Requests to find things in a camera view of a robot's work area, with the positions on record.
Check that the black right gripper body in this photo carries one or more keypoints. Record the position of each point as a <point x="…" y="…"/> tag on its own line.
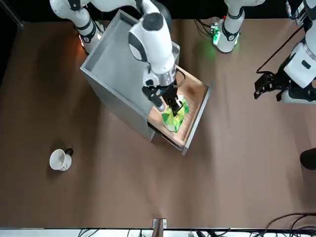
<point x="170" y="92"/>

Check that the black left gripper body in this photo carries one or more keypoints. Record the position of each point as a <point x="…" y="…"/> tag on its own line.
<point x="280" y="81"/>

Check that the green tissue pack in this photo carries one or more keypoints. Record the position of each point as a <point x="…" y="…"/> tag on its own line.
<point x="172" y="121"/>

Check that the grey drawer with wooden inside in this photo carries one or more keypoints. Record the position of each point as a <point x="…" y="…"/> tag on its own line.
<point x="195" y="98"/>

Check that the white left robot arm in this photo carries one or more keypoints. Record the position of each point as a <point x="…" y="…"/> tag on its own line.
<point x="230" y="29"/>

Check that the grey metal drawer cabinet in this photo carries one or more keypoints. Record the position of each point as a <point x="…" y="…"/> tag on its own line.
<point x="111" y="61"/>

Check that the green lit circuit board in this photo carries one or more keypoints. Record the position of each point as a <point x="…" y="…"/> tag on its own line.
<point x="215" y="33"/>

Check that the black round object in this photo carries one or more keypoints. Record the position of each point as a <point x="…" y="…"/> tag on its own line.
<point x="309" y="159"/>

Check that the aluminium frame rail with label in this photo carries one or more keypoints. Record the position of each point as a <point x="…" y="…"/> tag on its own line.
<point x="297" y="12"/>

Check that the aluminium frame post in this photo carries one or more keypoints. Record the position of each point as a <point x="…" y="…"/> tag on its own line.
<point x="159" y="228"/>

